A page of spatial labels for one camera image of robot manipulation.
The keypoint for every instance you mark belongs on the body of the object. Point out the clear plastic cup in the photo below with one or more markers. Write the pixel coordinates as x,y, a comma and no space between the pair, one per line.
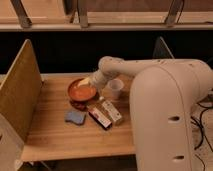
115,87

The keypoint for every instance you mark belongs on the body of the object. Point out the blue sponge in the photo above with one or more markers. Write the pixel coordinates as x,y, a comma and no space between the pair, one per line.
75,117

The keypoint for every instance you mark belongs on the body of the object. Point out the wooden shelf with brackets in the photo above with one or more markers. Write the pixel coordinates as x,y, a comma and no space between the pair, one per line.
105,15

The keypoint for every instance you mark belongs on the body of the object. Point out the wooden side panel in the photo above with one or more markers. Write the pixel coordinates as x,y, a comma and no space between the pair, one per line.
19,92

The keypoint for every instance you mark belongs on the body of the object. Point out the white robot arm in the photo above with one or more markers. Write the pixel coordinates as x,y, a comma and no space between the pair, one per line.
162,94

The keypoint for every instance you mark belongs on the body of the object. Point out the dark red snack bag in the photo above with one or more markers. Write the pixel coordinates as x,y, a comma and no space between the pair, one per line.
82,106

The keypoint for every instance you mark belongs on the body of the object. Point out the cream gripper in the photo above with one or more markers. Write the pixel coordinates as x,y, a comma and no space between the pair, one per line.
96,79

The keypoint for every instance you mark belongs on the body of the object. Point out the red white snack box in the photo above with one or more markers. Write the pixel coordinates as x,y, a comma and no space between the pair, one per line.
100,118

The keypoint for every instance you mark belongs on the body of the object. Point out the orange ceramic bowl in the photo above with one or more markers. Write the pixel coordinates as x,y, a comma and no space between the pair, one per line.
81,93

